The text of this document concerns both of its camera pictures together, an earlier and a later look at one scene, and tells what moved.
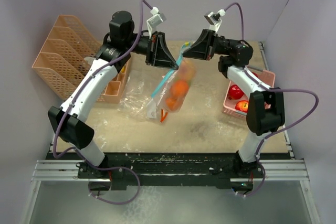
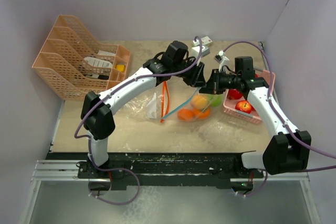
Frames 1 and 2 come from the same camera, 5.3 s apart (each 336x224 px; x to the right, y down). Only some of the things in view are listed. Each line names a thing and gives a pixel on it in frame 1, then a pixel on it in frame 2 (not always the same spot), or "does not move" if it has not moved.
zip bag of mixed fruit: (171, 94) -> (198, 107)
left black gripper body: (150, 48) -> (190, 76)
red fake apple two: (235, 92) does not move
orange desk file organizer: (67, 56) does not move
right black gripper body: (216, 45) -> (221, 82)
